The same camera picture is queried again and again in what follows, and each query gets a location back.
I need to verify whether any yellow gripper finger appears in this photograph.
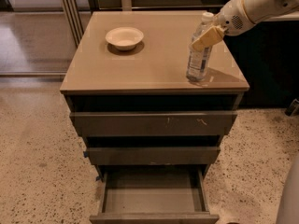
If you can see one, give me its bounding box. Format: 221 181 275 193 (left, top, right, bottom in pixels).
191 25 225 51

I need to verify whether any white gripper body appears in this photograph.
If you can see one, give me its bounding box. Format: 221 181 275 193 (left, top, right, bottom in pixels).
214 0 254 36

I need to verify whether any clear blue plastic bottle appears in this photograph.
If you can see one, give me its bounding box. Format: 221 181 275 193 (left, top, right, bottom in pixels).
186 12 214 82

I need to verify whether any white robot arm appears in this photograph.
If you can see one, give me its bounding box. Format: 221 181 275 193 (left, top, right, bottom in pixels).
191 0 299 51

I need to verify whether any grey drawer cabinet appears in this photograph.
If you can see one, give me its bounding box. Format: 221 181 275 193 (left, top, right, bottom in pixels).
59 10 250 179

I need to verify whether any top grey drawer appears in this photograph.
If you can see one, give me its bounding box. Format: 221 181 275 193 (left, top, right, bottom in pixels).
70 111 237 137

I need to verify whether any middle grey drawer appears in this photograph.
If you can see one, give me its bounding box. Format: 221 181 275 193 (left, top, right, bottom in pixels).
84 147 220 165

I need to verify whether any bottom grey open drawer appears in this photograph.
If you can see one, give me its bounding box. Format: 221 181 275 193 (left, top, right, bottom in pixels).
90 166 219 224

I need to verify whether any white ceramic bowl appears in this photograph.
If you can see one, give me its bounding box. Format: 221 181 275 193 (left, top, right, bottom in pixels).
106 27 144 51

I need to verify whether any dark caster wheel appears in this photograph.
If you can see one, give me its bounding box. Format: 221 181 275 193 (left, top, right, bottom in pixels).
285 98 299 116

